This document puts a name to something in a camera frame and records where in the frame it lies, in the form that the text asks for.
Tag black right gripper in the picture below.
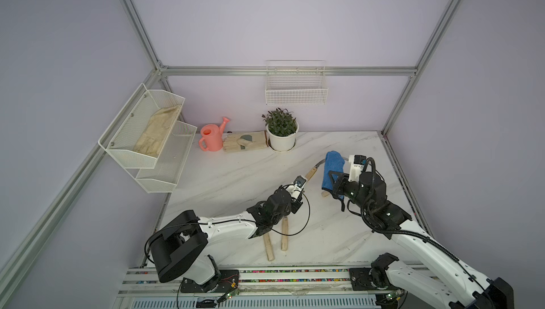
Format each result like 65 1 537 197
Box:
329 170 373 215

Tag blue fluffy rag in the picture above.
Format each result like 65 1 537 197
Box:
322 151 345 198

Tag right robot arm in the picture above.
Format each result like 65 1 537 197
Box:
326 171 515 308

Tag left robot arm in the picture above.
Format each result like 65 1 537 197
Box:
145 185 305 285

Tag white plant pot with saucer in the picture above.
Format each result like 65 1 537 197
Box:
265 122 299 152

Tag beige work glove on table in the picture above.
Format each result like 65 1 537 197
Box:
223 131 268 153

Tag green potted plant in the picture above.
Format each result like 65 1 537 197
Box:
262 107 298 137

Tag pink watering can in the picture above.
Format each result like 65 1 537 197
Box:
199 117 230 152

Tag white mesh lower shelf basket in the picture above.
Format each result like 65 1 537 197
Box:
136 121 197 193

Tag white mesh shelf basket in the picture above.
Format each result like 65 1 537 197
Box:
136 121 197 193
98 84 185 169

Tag white mesh upper shelf basket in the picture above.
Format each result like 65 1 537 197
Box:
98 84 185 169

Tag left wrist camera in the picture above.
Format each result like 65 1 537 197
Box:
285 176 307 199

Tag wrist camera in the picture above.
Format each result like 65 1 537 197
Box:
285 176 307 199
348 155 367 182

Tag sickle with wooden handle middle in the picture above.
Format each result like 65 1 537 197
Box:
281 217 289 252

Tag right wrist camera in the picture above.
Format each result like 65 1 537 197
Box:
348 155 367 182

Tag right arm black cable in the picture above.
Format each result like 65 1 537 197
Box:
344 156 486 293

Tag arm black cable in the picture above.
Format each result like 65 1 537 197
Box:
143 189 312 265
344 156 486 293

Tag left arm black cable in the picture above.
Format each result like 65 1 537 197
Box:
143 189 312 265

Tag white wire wall basket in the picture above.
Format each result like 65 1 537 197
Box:
265 60 329 106

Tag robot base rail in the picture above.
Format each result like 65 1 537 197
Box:
113 266 408 308

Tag aluminium frame profile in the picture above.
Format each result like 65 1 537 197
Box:
1 0 463 300

